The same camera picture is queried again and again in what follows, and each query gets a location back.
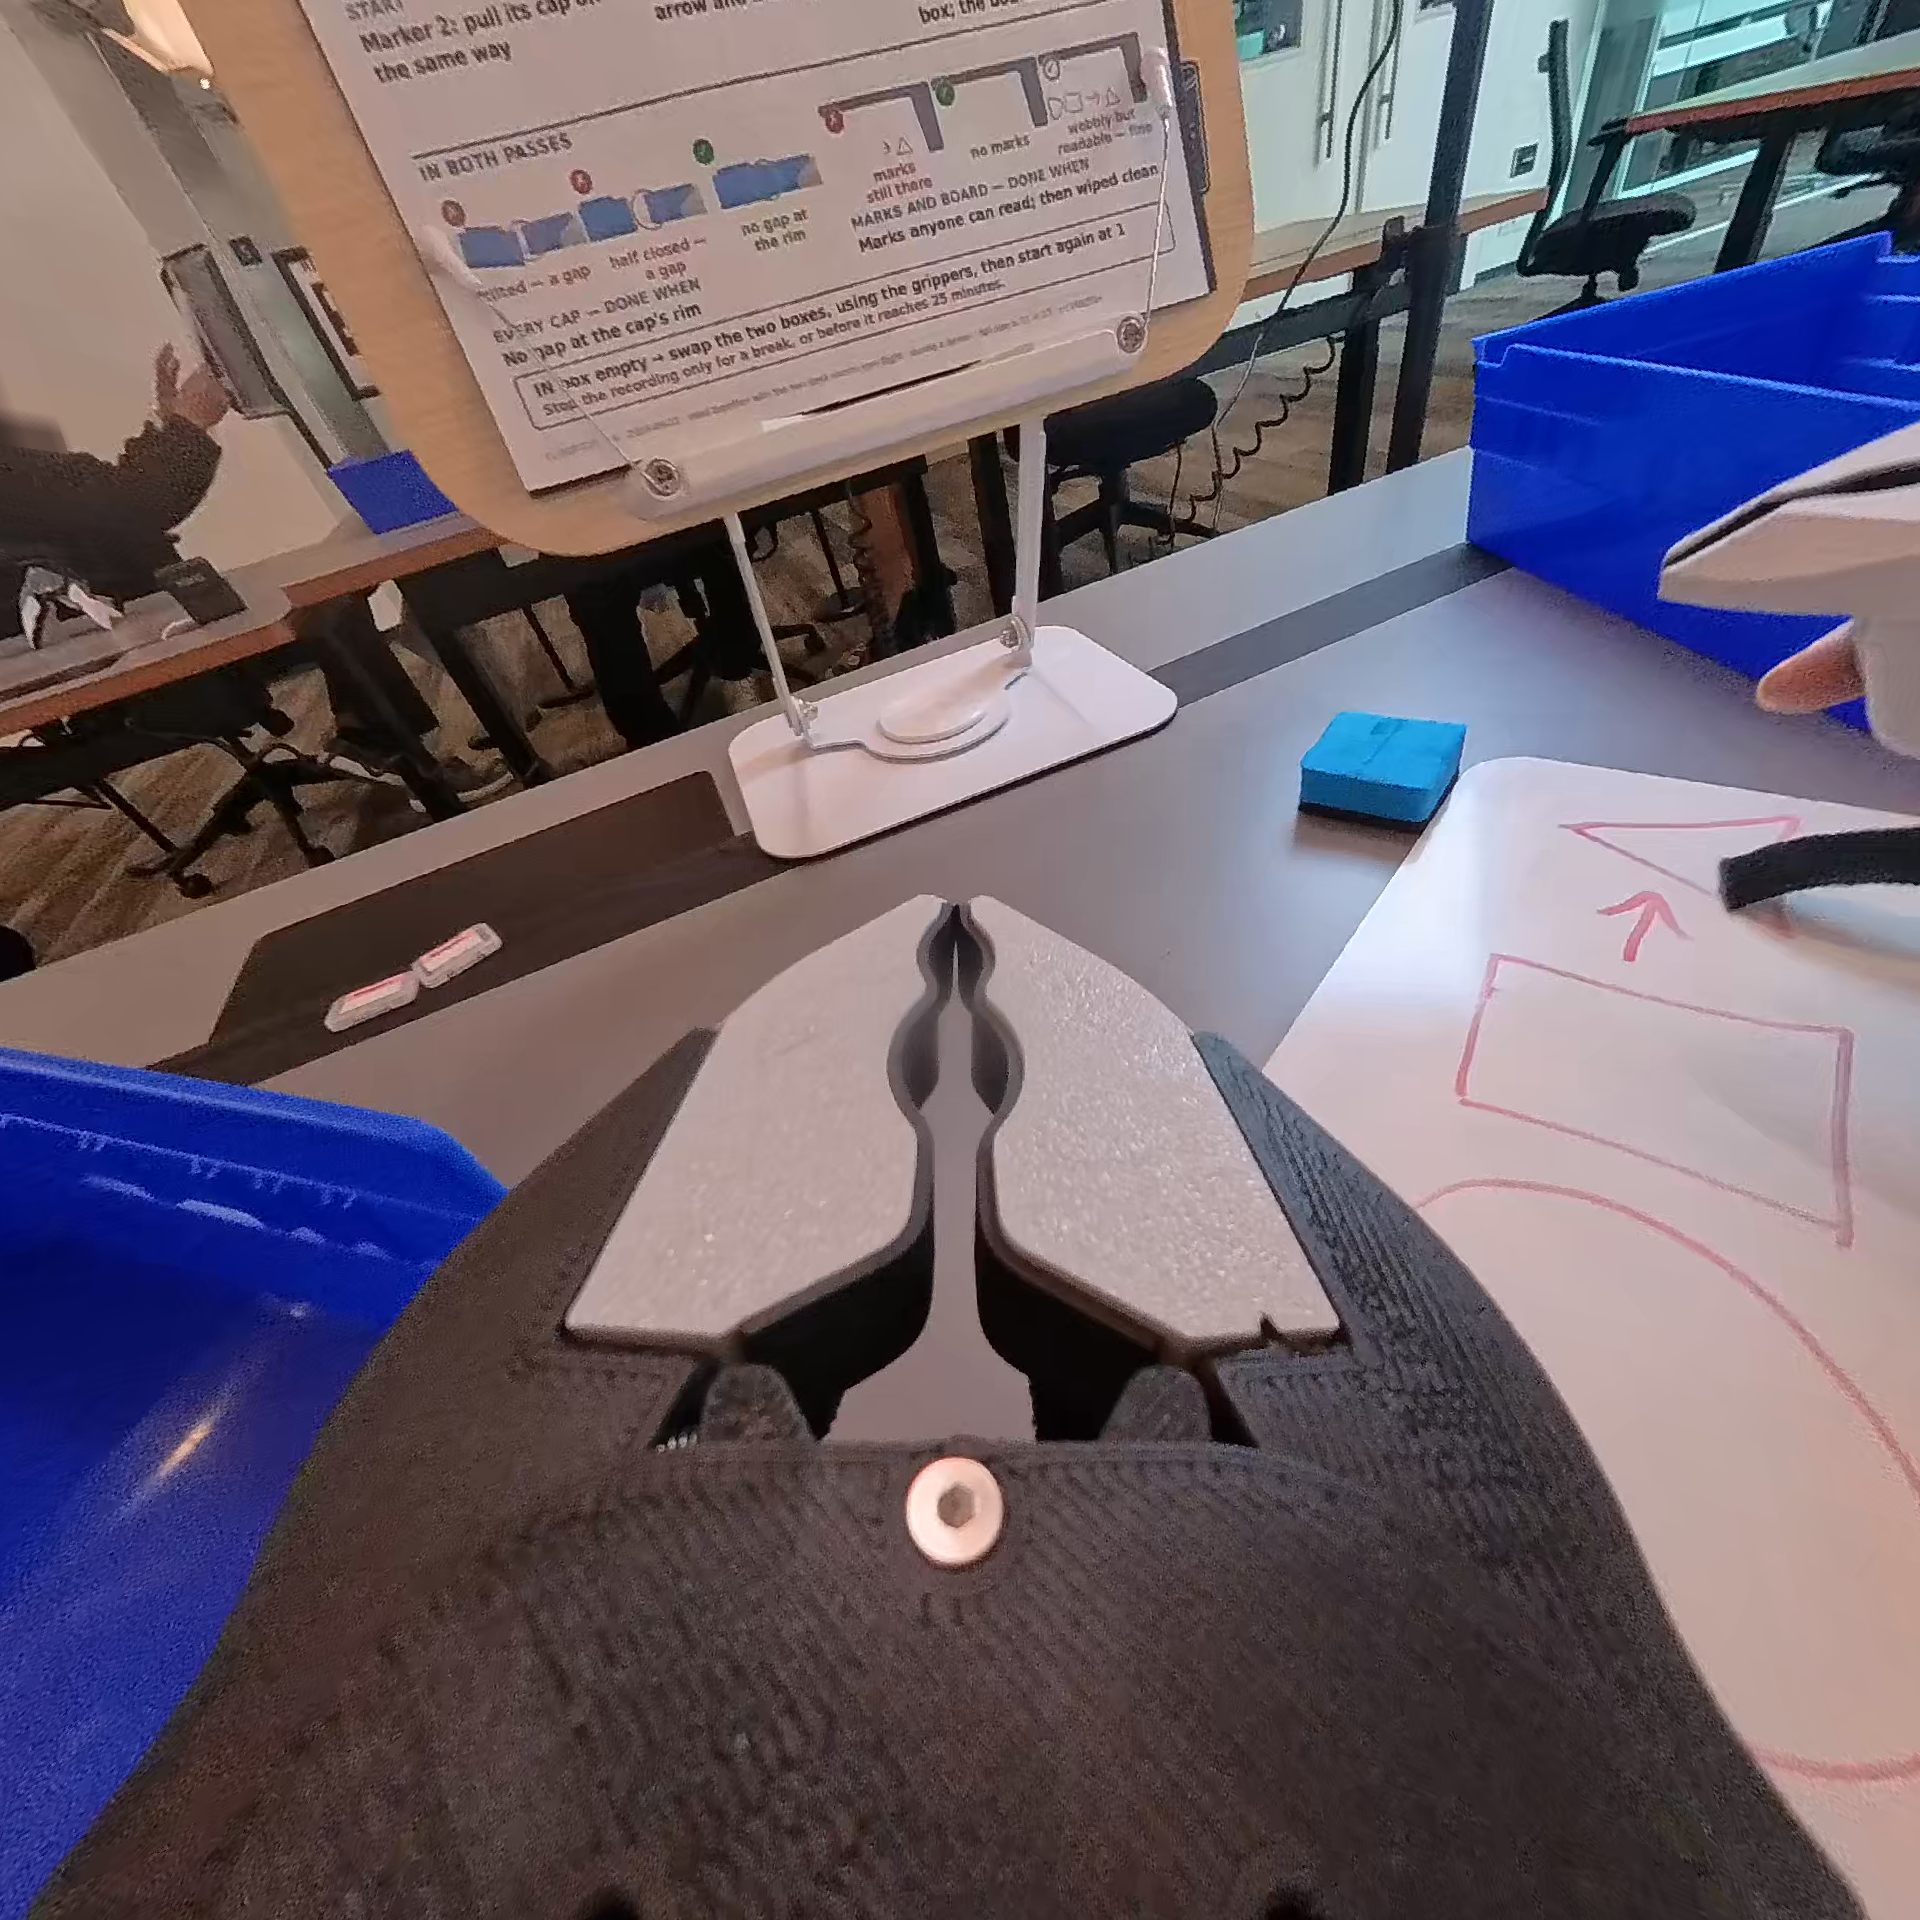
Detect blue open-front storage bin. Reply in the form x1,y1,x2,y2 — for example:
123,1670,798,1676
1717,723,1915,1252
0,1044,505,1920

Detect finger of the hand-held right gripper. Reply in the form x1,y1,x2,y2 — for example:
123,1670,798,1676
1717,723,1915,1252
1660,428,1920,624

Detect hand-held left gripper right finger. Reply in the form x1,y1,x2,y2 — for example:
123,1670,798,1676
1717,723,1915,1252
957,897,1345,1384

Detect shallow blue bin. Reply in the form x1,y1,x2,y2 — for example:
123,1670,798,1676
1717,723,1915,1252
324,451,456,538

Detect black metal table leg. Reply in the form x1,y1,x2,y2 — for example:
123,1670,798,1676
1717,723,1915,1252
1387,0,1496,483

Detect wooden desk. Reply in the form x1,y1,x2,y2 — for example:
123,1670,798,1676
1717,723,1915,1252
0,187,1549,737

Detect black office chair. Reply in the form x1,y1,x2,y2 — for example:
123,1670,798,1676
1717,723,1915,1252
1052,375,1221,571
1516,115,1700,318

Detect white paper sign board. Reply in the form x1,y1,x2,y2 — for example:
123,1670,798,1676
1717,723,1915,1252
187,0,1256,560

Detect small white object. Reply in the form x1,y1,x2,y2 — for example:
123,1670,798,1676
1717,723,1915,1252
324,926,501,1034

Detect blue whiteboard eraser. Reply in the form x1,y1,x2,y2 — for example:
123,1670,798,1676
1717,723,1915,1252
1296,712,1472,831

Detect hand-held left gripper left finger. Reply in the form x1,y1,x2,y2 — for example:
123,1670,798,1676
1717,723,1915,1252
564,897,963,1377

